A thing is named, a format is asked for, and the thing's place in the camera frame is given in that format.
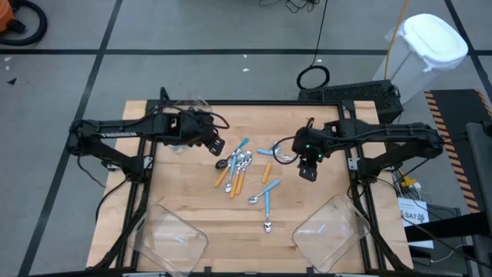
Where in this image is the orange vacuum cleaner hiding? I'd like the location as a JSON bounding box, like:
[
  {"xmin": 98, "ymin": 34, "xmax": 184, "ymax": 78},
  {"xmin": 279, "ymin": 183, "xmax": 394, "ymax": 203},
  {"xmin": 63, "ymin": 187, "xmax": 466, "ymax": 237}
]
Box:
[{"xmin": 0, "ymin": 0, "xmax": 15, "ymax": 34}]

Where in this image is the dark grey cart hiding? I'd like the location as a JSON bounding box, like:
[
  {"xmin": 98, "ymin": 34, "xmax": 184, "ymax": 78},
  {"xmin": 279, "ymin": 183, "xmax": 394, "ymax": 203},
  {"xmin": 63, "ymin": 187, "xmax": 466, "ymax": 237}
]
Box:
[{"xmin": 464, "ymin": 121, "xmax": 492, "ymax": 277}]

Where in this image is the white paper label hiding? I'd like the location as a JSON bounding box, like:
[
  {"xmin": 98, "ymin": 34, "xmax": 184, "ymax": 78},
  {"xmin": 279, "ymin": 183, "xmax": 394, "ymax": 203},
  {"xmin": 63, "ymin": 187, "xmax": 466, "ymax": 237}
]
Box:
[{"xmin": 397, "ymin": 196, "xmax": 435, "ymax": 250}]

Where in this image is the clear plastic tray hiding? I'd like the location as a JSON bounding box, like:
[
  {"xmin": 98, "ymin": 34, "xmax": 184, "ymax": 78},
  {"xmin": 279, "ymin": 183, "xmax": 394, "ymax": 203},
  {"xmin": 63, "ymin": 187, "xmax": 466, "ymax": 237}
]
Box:
[
  {"xmin": 128, "ymin": 203, "xmax": 209, "ymax": 276},
  {"xmin": 291, "ymin": 194, "xmax": 372, "ymax": 273},
  {"xmin": 168, "ymin": 95, "xmax": 214, "ymax": 155}
]

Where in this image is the black coiled hanging cable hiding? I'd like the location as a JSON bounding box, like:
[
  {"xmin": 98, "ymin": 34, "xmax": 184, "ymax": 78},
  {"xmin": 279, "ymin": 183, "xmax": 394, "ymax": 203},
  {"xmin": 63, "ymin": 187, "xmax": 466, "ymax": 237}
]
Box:
[{"xmin": 295, "ymin": 0, "xmax": 331, "ymax": 92}]

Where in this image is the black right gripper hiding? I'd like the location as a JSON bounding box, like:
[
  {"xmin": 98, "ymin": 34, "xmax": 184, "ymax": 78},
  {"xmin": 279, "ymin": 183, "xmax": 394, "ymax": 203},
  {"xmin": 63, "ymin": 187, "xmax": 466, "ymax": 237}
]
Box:
[{"xmin": 291, "ymin": 125, "xmax": 333, "ymax": 182}]

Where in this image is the black metal beam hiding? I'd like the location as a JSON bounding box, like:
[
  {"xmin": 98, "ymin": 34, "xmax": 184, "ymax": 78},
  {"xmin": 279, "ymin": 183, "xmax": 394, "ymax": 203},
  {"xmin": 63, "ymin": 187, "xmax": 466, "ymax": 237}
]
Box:
[{"xmin": 403, "ymin": 219, "xmax": 492, "ymax": 244}]

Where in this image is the black hazard-striped mat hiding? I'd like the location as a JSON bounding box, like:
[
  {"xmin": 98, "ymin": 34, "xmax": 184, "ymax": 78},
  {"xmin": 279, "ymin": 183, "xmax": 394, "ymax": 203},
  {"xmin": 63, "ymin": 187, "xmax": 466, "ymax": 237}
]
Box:
[{"xmin": 424, "ymin": 88, "xmax": 492, "ymax": 215}]

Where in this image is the yellow-handled spoon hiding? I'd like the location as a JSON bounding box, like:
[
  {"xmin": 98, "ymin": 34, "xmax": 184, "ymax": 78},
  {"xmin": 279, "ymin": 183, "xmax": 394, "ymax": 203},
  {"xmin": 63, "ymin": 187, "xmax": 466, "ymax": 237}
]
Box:
[{"xmin": 224, "ymin": 153, "xmax": 238, "ymax": 193}]

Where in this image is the yellow cable connector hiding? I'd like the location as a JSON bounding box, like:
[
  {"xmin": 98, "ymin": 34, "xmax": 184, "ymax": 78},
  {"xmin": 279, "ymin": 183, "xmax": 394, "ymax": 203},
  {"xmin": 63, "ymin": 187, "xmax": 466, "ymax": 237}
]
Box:
[{"xmin": 399, "ymin": 172, "xmax": 423, "ymax": 193}]

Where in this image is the teal-handled black spoon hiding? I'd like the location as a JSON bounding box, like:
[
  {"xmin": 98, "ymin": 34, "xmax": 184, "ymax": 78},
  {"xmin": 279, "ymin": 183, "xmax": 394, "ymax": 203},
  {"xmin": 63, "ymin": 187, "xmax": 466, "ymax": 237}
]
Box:
[{"xmin": 214, "ymin": 137, "xmax": 251, "ymax": 171}]

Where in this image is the black vacuum hose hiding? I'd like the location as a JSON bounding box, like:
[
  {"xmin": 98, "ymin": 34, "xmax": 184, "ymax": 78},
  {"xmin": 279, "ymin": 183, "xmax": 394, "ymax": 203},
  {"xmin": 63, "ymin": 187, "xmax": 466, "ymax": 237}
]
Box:
[{"xmin": 0, "ymin": 0, "xmax": 48, "ymax": 47}]

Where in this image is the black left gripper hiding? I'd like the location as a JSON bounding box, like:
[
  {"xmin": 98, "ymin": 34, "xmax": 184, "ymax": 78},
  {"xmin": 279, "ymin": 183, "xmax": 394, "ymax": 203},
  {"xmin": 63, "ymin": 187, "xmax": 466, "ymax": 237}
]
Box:
[{"xmin": 171, "ymin": 109, "xmax": 227, "ymax": 157}]

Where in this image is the black aluminium table frame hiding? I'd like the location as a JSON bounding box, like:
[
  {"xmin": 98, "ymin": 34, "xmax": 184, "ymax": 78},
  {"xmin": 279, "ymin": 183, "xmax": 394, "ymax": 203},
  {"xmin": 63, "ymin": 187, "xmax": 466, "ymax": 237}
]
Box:
[{"xmin": 86, "ymin": 86, "xmax": 414, "ymax": 277}]

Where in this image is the clear bin with white lid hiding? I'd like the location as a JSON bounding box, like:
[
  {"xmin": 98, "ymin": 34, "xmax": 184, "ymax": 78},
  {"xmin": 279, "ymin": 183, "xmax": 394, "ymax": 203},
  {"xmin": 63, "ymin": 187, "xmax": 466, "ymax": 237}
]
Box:
[{"xmin": 371, "ymin": 13, "xmax": 469, "ymax": 105}]

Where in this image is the yellow hanging cable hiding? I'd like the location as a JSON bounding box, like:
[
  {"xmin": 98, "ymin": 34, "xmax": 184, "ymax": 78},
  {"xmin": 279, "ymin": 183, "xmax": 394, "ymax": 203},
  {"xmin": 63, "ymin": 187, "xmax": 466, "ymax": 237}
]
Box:
[{"xmin": 384, "ymin": 0, "xmax": 409, "ymax": 78}]

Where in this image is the black computer case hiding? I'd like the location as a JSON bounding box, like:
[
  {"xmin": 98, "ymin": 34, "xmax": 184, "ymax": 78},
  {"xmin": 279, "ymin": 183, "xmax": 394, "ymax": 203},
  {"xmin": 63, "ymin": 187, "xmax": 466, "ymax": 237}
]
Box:
[{"xmin": 298, "ymin": 79, "xmax": 404, "ymax": 126}]

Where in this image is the light blue-handled silver spoon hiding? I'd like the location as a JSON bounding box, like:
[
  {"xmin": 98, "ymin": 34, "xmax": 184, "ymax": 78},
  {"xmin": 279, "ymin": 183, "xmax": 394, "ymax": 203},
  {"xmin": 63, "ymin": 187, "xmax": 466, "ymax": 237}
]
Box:
[
  {"xmin": 248, "ymin": 179, "xmax": 281, "ymax": 205},
  {"xmin": 263, "ymin": 190, "xmax": 273, "ymax": 234},
  {"xmin": 256, "ymin": 148, "xmax": 295, "ymax": 162}
]

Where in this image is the black cable bundle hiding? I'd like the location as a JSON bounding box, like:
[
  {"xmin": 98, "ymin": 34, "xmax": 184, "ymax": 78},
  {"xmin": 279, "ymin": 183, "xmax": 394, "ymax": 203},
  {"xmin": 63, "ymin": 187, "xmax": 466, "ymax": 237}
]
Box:
[{"xmin": 258, "ymin": 0, "xmax": 322, "ymax": 15}]

